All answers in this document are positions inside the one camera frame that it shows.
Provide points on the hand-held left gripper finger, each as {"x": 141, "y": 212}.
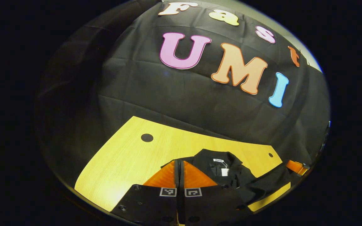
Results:
{"x": 182, "y": 175}
{"x": 177, "y": 175}

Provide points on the black button shirt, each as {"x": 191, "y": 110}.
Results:
{"x": 247, "y": 175}

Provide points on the black backdrop cloth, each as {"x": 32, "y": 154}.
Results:
{"x": 181, "y": 100}

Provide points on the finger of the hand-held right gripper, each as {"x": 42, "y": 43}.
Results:
{"x": 294, "y": 166}

